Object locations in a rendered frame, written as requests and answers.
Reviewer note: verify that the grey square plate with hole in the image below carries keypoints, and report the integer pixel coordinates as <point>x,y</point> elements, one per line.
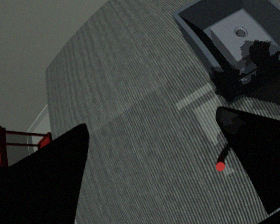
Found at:
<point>240,40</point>

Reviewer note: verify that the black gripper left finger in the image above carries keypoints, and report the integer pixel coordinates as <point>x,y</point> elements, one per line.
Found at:
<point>43,188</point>

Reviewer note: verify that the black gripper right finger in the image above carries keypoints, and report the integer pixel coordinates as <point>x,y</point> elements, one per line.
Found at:
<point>256,141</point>

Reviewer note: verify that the black box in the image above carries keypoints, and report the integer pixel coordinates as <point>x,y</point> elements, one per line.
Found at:
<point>195,19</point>

